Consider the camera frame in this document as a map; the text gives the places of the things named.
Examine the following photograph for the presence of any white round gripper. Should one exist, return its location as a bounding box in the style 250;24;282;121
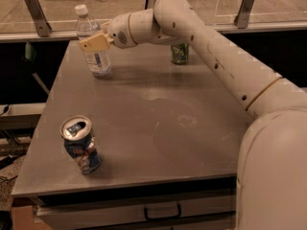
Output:
79;13;132;52

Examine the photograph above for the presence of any clear plastic water bottle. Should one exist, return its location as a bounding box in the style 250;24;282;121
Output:
75;5;111;78

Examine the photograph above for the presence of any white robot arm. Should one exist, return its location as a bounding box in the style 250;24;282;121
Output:
80;0;307;230

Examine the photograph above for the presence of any green soda can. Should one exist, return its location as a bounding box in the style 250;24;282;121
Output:
171;43;189;64

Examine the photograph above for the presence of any crushed red bull can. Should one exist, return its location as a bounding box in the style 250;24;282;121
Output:
60;115;101;174

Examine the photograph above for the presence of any cardboard box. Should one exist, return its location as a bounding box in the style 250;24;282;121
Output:
11;206;53;230

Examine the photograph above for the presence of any left metal bracket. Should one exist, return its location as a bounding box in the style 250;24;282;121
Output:
24;0;51;37

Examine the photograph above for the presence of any metal bracket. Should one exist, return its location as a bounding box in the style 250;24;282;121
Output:
24;0;51;37
234;0;255;29

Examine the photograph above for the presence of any right metal bracket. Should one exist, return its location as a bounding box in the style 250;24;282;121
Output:
234;0;255;29

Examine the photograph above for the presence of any grey drawer with black handle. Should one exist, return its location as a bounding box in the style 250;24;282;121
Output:
36;195;236;230

